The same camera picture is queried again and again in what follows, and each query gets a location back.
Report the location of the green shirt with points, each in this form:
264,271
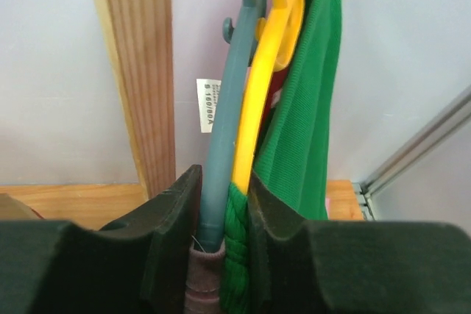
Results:
291,151

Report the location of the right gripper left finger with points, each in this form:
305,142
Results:
135,264

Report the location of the pink shirt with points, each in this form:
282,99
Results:
204,281

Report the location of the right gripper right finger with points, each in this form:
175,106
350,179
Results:
302,266

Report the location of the white garment label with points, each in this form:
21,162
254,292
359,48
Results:
207,93

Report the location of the wooden clothes rack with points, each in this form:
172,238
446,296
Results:
98,100

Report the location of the teal hanger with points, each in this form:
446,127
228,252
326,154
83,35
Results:
226,116

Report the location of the yellow hanger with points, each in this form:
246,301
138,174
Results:
277,38

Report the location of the red paper bag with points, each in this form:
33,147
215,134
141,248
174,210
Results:
13,210

